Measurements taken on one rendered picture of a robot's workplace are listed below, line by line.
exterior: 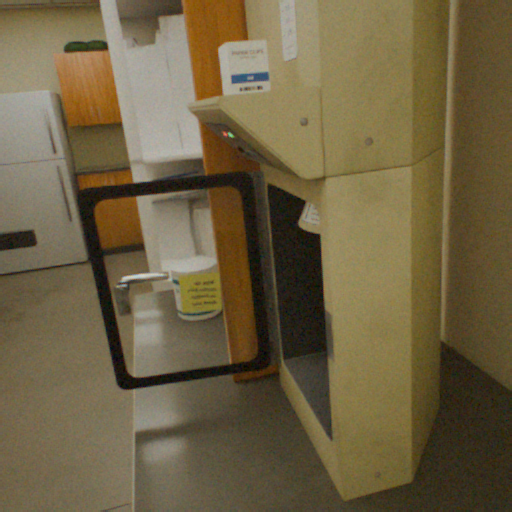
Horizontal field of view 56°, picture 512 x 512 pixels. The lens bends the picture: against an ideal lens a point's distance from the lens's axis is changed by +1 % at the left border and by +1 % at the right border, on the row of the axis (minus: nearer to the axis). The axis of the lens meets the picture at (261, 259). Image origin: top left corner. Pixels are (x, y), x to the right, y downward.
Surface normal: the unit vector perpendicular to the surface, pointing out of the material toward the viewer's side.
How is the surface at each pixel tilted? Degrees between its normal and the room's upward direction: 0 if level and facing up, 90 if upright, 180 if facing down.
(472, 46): 90
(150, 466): 0
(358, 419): 90
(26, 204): 90
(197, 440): 0
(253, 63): 90
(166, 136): 99
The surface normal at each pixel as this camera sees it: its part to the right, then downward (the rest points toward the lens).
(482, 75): -0.96, 0.16
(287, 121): 0.25, 0.28
